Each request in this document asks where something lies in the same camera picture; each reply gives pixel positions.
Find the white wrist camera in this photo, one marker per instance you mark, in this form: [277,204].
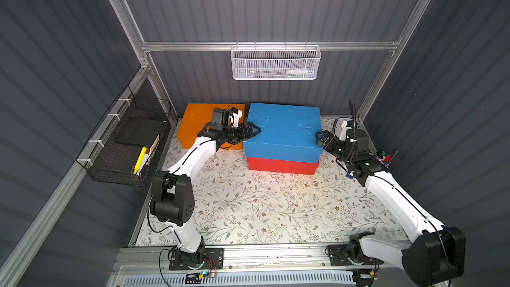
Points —
[346,125]
[235,116]

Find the floral patterned table mat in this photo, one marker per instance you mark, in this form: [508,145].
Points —
[234,205]

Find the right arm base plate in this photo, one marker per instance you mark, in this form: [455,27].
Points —
[344,254]

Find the red shoebox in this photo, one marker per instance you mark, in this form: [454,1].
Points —
[280,166]

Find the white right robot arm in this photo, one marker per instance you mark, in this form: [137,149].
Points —
[433,252]

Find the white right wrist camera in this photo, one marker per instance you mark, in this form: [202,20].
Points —
[346,125]

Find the yellow highlighter marker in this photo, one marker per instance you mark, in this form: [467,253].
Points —
[139,162]

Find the black notebook in basket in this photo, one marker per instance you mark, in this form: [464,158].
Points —
[140,132]

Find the blue shoebox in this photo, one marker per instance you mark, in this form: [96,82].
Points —
[288,133]

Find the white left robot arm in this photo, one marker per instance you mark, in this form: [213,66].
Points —
[173,202]

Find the black wire wall basket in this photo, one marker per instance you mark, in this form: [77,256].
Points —
[122,151]

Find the orange shoebox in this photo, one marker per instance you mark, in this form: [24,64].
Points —
[195,117]

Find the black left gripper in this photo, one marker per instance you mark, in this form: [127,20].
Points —
[239,131]

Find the white wire mesh basket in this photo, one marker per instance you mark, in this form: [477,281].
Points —
[270,62]

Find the white marker in mesh basket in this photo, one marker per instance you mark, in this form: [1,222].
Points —
[304,74]

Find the white perforated cable duct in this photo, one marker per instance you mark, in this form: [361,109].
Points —
[269,278]

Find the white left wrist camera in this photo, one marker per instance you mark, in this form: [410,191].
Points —
[235,116]

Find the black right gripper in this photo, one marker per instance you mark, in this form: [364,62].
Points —
[329,141]

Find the pink pen cup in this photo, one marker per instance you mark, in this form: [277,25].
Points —
[384,158]

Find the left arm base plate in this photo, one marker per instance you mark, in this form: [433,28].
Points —
[203,259]

